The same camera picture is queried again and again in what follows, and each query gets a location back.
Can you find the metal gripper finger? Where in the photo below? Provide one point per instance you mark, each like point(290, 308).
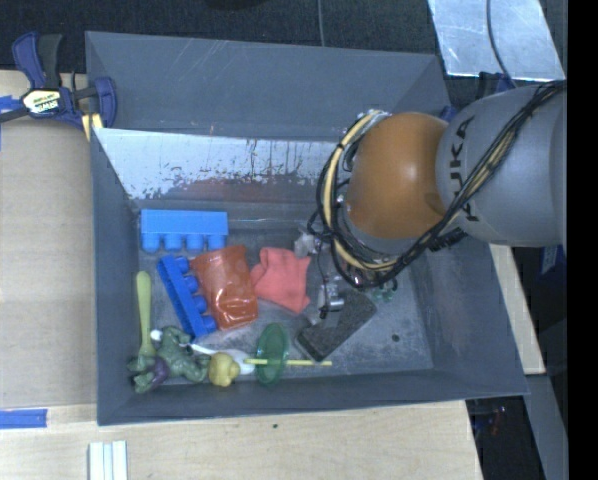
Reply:
point(335, 302)
point(332, 284)

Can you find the dark grey sponge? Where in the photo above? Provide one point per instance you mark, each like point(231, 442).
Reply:
point(341, 328)

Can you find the salmon pink cloth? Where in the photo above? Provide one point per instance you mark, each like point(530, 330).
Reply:
point(281, 278)

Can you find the green disc on yellow stick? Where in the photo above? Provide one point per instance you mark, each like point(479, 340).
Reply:
point(272, 350)

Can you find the orange clear plastic cup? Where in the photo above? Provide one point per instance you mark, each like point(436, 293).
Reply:
point(226, 288)

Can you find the yellow toy figure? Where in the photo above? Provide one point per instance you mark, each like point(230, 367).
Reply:
point(223, 369)

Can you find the blue toy building block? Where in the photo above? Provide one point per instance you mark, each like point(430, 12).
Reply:
point(186, 295)
point(184, 224)

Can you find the grey metal bin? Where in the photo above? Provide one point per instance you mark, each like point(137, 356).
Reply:
point(259, 93)

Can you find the green toy figure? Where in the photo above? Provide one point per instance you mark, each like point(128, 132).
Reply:
point(174, 360)

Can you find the yellow-green plastic spoon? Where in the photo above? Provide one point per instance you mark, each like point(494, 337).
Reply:
point(144, 308)

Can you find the pale wood board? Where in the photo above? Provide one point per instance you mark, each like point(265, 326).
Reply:
point(44, 268)

